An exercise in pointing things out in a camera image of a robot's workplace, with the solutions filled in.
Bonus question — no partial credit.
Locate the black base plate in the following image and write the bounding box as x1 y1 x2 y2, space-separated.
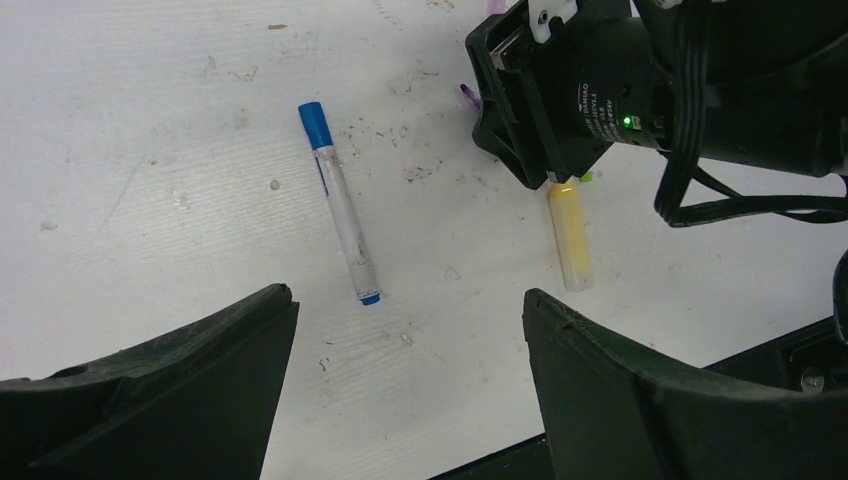
447 320 847 479

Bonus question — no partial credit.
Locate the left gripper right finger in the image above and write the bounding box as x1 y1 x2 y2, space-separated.
523 289 847 479

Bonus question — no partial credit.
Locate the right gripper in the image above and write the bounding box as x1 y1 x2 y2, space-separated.
465 1 632 190

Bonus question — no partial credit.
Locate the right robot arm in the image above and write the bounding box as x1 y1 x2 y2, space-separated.
465 1 847 228

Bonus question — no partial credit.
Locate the purple pen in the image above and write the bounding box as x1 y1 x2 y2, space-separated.
459 83 481 112

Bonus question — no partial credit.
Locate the blue marker pen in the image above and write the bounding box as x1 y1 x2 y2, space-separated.
298 101 381 306

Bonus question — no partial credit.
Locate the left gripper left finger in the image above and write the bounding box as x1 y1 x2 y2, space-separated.
1 284 299 479

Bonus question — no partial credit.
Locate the yellow highlighter pen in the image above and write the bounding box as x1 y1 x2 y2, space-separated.
548 181 593 292

